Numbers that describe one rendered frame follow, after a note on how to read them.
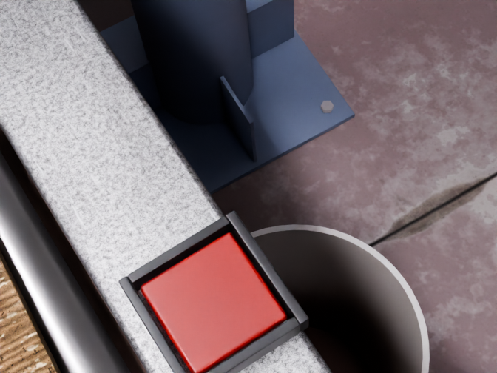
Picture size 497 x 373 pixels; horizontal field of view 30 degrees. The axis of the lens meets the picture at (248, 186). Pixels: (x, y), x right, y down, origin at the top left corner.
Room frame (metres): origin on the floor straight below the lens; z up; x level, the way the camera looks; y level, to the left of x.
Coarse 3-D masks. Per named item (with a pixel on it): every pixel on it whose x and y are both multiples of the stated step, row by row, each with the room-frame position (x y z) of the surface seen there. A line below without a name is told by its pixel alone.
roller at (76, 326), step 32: (0, 160) 0.26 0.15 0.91; (0, 192) 0.24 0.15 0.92; (0, 224) 0.22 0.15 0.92; (32, 224) 0.22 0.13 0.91; (32, 256) 0.19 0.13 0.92; (32, 288) 0.17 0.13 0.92; (64, 288) 0.17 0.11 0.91; (64, 320) 0.15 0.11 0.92; (96, 320) 0.15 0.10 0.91; (64, 352) 0.14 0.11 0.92; (96, 352) 0.13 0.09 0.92
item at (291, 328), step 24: (192, 240) 0.19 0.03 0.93; (240, 240) 0.18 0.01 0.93; (144, 264) 0.18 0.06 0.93; (168, 264) 0.18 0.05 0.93; (264, 264) 0.17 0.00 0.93; (144, 312) 0.15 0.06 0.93; (288, 312) 0.14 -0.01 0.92; (264, 336) 0.13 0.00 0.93; (288, 336) 0.13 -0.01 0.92; (168, 360) 0.12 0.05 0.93; (240, 360) 0.12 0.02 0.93
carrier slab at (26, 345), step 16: (0, 256) 0.19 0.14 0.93; (0, 272) 0.18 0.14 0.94; (0, 288) 0.17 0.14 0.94; (16, 288) 0.17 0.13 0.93; (0, 304) 0.16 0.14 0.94; (16, 304) 0.16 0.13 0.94; (0, 320) 0.15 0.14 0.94; (16, 320) 0.15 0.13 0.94; (32, 320) 0.15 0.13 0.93; (0, 336) 0.14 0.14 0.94; (16, 336) 0.14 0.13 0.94; (32, 336) 0.14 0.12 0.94; (0, 352) 0.14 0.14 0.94; (16, 352) 0.13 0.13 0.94; (32, 352) 0.13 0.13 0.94; (48, 352) 0.13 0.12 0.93; (0, 368) 0.13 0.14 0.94; (16, 368) 0.13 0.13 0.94; (32, 368) 0.12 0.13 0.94; (48, 368) 0.12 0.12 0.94
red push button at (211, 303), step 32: (192, 256) 0.18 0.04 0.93; (224, 256) 0.18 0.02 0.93; (160, 288) 0.16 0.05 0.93; (192, 288) 0.16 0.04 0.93; (224, 288) 0.16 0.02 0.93; (256, 288) 0.15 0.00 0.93; (160, 320) 0.14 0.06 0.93; (192, 320) 0.14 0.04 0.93; (224, 320) 0.14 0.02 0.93; (256, 320) 0.14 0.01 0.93; (192, 352) 0.12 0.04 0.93; (224, 352) 0.12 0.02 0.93
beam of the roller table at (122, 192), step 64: (0, 0) 0.38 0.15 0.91; (64, 0) 0.37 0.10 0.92; (0, 64) 0.33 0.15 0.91; (64, 64) 0.32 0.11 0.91; (64, 128) 0.28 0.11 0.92; (128, 128) 0.27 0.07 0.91; (64, 192) 0.23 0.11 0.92; (128, 192) 0.23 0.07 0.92; (192, 192) 0.22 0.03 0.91; (128, 256) 0.19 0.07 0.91; (128, 320) 0.15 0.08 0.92
